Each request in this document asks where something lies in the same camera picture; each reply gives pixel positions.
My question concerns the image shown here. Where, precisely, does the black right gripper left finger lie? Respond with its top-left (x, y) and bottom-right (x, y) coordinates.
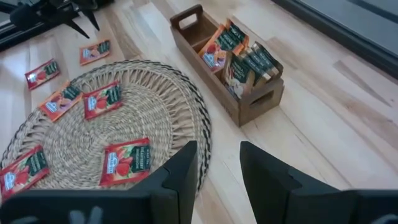
top-left (130, 140), bottom-right (199, 224)

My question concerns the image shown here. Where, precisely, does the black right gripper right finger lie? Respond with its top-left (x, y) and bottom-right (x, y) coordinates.
top-left (239, 141), bottom-right (349, 224)

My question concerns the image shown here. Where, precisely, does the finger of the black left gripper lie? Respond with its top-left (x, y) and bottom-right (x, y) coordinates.
top-left (64, 19), bottom-right (91, 40)
top-left (81, 9), bottom-right (101, 32)

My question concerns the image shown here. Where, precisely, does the orange peach tea bag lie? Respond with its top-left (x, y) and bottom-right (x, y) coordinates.
top-left (198, 24), bottom-right (237, 74)
top-left (79, 39), bottom-right (111, 67)
top-left (39, 81), bottom-right (84, 123)
top-left (224, 18), bottom-right (250, 57)

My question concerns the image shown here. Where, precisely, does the red strawberry tea bag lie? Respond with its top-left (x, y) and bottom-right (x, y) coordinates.
top-left (0, 144), bottom-right (50, 202)
top-left (83, 80), bottom-right (124, 121)
top-left (99, 138), bottom-right (152, 187)
top-left (24, 58), bottom-right (61, 91)

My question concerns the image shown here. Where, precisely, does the round woven straw placemat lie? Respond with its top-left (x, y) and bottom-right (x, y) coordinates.
top-left (0, 58), bottom-right (213, 200)

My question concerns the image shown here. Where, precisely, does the brown wooden compartment box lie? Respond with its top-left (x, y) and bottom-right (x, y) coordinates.
top-left (170, 4), bottom-right (285, 128)

